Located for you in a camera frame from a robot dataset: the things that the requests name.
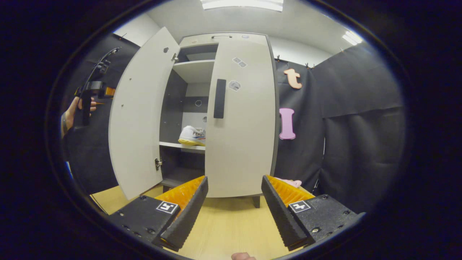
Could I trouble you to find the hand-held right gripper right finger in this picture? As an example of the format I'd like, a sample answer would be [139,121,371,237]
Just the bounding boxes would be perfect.
[261,175,365,251]

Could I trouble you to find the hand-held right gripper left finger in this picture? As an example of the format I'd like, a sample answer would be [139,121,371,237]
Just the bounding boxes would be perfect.
[108,175,209,252]

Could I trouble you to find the white canvas shoe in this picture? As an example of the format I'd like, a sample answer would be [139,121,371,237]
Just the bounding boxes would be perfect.
[178,125,206,147]

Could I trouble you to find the grey shoe cabinet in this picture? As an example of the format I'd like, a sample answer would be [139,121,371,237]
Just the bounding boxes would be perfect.
[159,32,280,209]

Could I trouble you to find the pink green plush toy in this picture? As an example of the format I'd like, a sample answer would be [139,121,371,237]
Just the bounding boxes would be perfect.
[276,178,302,189]

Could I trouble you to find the long ceiling light panel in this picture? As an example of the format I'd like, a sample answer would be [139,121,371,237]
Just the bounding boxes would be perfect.
[200,0,284,12]

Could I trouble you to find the small ceiling light panel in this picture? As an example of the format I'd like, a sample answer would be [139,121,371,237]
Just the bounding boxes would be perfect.
[342,30,363,46]

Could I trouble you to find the black cable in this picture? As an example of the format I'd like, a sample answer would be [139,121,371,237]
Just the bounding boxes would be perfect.
[86,47,121,85]

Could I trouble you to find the black door handle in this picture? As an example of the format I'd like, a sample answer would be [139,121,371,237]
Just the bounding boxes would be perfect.
[213,79,227,119]

